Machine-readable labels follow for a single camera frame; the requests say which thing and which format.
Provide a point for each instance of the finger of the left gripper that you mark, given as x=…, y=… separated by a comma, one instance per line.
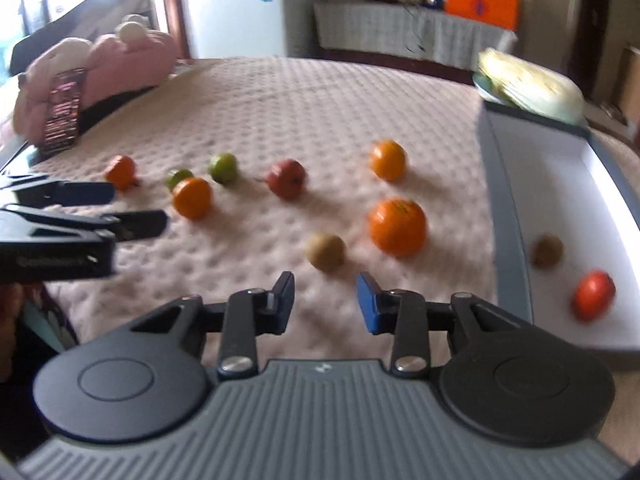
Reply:
x=41, y=190
x=136, y=225

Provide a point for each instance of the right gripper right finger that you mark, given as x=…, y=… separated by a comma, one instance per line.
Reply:
x=400, y=313

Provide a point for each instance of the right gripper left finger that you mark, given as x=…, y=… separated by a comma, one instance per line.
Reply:
x=249, y=314

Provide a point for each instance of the small red orange tomato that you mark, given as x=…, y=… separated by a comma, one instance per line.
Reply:
x=121, y=172

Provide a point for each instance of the orange mandarin near tomatoes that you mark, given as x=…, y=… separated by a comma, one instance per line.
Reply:
x=192, y=198

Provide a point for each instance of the green tomato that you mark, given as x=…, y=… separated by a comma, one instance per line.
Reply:
x=175, y=176
x=223, y=168

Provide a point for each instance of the large orange mandarin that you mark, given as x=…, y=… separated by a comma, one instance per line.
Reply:
x=398, y=227

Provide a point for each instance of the yellowish brown round fruit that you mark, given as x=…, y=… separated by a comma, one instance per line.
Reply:
x=325, y=251

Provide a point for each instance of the dark patterned package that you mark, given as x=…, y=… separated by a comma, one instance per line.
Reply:
x=60, y=131

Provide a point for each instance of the small red apple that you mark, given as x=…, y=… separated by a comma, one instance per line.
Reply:
x=286, y=179

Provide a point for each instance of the small orange mandarin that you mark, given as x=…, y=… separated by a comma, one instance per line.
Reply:
x=388, y=160

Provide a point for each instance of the pink plush toy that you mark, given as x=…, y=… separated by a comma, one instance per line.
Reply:
x=132, y=59

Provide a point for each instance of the brown kiwi fruit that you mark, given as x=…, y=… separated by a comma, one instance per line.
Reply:
x=547, y=252

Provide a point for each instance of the pink quilted bed cover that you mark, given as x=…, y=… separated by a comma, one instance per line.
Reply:
x=327, y=116

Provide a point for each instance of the grey white cardboard box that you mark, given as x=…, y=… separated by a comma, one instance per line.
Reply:
x=547, y=177

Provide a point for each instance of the light blue plate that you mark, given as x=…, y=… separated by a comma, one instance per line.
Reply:
x=550, y=99

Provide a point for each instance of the white chest freezer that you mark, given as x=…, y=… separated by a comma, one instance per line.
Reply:
x=254, y=28

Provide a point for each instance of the napa cabbage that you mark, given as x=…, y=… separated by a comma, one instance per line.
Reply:
x=506, y=79

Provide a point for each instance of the cloth covered side table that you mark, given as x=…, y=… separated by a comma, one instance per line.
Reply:
x=408, y=32

